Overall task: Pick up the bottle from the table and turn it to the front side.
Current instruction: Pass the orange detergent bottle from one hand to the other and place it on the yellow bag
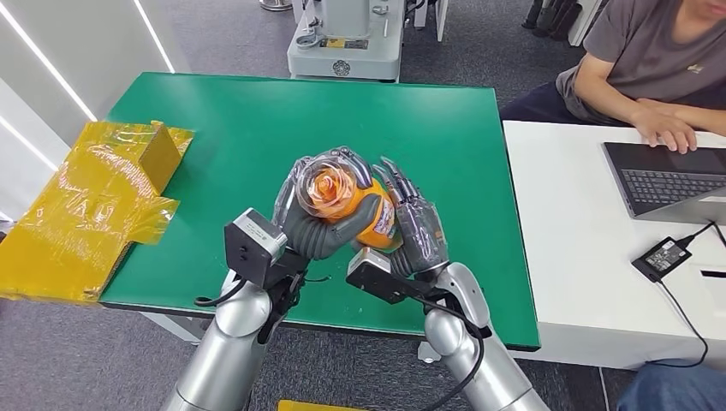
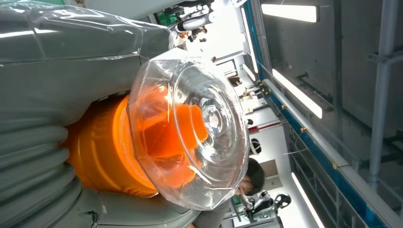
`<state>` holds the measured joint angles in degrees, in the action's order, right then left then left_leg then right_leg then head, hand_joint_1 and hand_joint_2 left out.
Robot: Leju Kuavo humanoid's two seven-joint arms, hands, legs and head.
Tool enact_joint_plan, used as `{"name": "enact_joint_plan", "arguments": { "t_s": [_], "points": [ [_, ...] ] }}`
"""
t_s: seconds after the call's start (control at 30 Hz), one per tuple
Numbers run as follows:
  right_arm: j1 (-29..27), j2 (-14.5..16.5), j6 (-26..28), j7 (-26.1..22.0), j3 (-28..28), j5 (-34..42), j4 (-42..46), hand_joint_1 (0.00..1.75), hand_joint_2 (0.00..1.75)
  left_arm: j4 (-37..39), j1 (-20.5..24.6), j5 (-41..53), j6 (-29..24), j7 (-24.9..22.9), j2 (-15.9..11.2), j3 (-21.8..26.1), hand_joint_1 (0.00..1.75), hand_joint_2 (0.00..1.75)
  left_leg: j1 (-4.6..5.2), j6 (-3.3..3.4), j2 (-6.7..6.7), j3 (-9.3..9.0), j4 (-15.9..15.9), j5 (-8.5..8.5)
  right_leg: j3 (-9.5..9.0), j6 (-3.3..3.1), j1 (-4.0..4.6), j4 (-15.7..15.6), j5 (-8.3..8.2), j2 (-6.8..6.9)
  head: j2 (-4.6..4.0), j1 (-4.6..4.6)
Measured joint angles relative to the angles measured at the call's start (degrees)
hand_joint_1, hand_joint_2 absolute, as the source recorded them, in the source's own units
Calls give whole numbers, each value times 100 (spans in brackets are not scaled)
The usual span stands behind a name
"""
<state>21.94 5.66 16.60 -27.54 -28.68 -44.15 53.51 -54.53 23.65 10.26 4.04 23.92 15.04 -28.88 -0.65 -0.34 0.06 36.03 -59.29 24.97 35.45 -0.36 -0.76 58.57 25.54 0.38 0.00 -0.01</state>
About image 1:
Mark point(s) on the black bulky object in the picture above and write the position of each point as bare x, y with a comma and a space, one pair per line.
553, 17

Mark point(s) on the dark grey laptop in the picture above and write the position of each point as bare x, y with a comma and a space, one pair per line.
663, 184

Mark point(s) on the pale grey machine base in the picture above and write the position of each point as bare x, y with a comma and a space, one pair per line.
346, 57

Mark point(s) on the person's right forearm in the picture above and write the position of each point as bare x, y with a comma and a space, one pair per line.
607, 91

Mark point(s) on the white table leg brace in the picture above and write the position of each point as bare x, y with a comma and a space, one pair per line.
176, 328

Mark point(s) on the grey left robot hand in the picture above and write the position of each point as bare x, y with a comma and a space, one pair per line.
317, 238

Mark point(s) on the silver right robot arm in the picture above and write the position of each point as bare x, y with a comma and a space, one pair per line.
499, 380

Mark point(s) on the black power adapter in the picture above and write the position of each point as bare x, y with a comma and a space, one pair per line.
661, 259

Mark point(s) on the yellow taped cardboard box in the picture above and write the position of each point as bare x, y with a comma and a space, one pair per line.
68, 227

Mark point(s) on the person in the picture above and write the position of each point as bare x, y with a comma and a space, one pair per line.
641, 51

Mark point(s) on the white furniture panel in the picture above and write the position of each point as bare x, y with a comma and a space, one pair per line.
584, 20

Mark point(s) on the person's right hand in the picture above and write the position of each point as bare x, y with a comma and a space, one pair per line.
663, 127

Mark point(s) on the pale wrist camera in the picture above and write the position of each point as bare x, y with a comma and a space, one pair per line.
258, 232
368, 264

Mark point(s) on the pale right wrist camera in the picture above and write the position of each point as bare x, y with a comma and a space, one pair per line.
368, 264

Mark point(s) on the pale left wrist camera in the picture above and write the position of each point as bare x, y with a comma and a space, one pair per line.
258, 232

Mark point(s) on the yellow flat item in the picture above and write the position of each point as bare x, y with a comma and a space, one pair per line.
317, 406

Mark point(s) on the white table foot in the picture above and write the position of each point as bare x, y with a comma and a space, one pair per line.
428, 353

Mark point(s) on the white wall light strip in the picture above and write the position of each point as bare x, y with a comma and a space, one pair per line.
48, 62
154, 37

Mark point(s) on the person's left forearm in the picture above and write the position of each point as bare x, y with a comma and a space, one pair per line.
697, 116

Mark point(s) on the round metal stand base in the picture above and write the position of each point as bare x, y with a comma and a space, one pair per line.
277, 4

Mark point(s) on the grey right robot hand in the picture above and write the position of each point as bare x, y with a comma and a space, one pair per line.
420, 238

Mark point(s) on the person's leg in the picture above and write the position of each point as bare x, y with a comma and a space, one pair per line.
675, 388

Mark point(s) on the flat black item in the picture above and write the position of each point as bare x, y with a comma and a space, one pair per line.
713, 274

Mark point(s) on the orange bottle with label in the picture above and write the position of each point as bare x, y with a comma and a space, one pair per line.
329, 190

